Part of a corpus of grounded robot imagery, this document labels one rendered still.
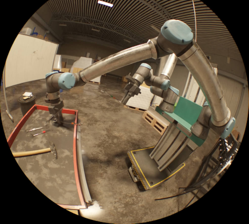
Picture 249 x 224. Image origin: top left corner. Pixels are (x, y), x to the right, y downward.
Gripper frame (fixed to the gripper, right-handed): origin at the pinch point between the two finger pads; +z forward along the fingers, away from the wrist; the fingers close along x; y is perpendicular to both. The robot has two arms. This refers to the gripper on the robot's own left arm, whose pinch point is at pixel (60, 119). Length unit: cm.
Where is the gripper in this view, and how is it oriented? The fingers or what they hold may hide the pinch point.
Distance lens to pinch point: 69.4
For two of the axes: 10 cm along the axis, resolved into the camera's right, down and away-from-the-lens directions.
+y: 9.9, 0.4, 1.2
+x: -0.9, -3.6, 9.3
